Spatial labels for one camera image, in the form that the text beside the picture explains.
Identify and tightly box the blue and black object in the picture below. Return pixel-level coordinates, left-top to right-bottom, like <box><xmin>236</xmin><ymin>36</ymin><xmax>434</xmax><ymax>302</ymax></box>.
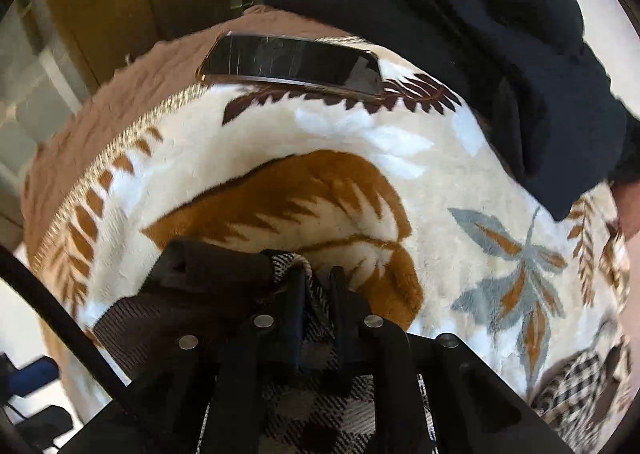
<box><xmin>0</xmin><ymin>353</ymin><xmax>62</xmax><ymax>405</ymax></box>

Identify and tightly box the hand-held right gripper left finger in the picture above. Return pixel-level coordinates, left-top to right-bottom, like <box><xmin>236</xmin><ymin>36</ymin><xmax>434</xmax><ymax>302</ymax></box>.
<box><xmin>65</xmin><ymin>265</ymin><xmax>310</xmax><ymax>454</ymax></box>

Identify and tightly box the black and white plaid garment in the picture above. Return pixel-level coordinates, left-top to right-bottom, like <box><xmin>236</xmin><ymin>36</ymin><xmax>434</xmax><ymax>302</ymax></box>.
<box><xmin>92</xmin><ymin>238</ymin><xmax>633</xmax><ymax>454</ymax></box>

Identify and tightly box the black smartphone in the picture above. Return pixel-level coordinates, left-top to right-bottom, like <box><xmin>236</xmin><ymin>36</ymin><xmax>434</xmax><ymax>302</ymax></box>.
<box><xmin>200</xmin><ymin>32</ymin><xmax>386</xmax><ymax>97</ymax></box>

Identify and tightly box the leaf print fleece blanket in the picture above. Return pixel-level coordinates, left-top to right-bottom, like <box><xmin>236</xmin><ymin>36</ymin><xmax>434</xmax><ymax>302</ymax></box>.
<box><xmin>20</xmin><ymin>4</ymin><xmax>634</xmax><ymax>435</ymax></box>

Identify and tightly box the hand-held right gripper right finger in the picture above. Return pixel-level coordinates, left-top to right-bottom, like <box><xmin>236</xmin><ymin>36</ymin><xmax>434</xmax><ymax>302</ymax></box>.
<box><xmin>329</xmin><ymin>267</ymin><xmax>576</xmax><ymax>454</ymax></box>

